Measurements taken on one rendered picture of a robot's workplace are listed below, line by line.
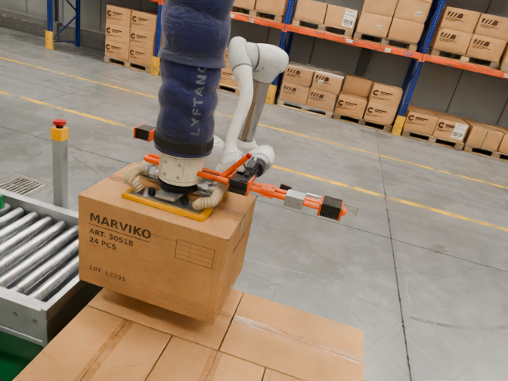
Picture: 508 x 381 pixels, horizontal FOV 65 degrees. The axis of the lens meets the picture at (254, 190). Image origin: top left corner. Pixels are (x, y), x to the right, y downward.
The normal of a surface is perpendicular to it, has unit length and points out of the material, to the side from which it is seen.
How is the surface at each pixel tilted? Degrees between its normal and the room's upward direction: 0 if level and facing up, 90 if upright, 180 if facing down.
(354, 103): 90
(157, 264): 90
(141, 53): 88
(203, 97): 70
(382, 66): 90
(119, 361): 0
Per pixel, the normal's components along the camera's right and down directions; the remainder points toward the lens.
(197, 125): 0.62, 0.15
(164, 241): -0.25, 0.36
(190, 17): -0.05, 0.16
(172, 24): -0.53, 0.20
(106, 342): 0.18, -0.89
